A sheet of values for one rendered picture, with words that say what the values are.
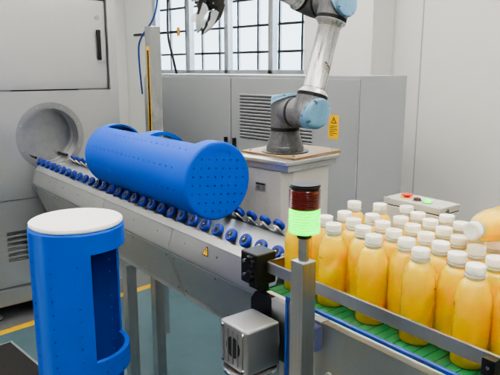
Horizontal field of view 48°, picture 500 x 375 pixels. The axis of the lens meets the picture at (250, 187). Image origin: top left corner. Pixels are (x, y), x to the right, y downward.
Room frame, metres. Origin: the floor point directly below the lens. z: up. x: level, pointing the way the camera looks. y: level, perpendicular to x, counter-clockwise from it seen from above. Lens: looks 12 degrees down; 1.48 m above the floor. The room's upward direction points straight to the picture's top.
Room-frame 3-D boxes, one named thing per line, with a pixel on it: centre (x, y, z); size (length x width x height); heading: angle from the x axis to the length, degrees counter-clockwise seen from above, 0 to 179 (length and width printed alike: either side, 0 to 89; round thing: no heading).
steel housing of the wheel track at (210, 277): (2.45, 0.49, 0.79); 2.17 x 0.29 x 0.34; 38
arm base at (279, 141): (2.24, -0.14, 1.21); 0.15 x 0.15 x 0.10
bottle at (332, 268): (1.35, -0.21, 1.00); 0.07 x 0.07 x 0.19
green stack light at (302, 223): (1.10, -0.11, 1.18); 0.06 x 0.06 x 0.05
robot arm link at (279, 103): (2.23, -0.14, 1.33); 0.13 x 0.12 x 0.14; 35
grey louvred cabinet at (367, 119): (4.17, -0.04, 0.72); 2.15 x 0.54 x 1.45; 44
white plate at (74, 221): (1.66, 0.53, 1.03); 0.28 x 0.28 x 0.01
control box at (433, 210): (1.64, -0.51, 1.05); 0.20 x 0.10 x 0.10; 38
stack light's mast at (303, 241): (1.10, -0.11, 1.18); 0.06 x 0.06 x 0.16
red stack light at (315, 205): (1.10, -0.11, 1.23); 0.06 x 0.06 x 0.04
